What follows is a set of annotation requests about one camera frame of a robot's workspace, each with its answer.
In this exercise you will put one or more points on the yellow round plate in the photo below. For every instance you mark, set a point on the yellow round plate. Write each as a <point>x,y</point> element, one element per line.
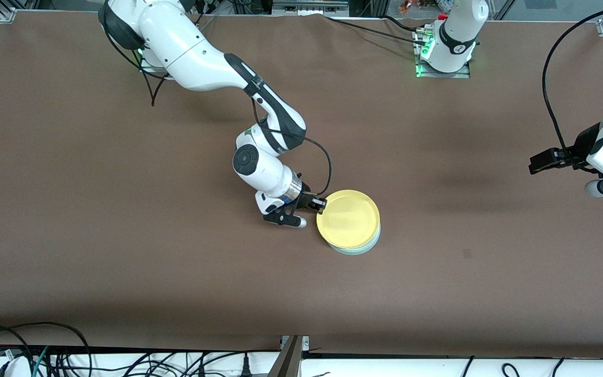
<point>348,219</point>

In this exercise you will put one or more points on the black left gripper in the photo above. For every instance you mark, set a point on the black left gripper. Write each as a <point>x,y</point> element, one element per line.
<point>580,148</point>

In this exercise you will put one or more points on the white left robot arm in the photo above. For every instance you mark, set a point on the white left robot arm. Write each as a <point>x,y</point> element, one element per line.
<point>456,31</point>

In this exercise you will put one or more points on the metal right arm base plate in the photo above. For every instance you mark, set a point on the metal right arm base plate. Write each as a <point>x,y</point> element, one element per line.
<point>144,65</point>

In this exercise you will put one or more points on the aluminium frame post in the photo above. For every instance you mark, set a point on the aluminium frame post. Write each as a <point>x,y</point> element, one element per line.
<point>288,361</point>

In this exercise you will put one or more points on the pale green round plate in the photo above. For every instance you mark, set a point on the pale green round plate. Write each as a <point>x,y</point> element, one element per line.
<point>354,251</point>

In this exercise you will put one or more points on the brown table cover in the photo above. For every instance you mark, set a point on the brown table cover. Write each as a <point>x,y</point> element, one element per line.
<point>301,293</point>

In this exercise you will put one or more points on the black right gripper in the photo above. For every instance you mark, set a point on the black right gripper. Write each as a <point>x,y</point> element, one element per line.
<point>305,197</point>

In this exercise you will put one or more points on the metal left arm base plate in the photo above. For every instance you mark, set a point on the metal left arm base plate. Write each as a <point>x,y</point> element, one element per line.
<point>461,75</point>

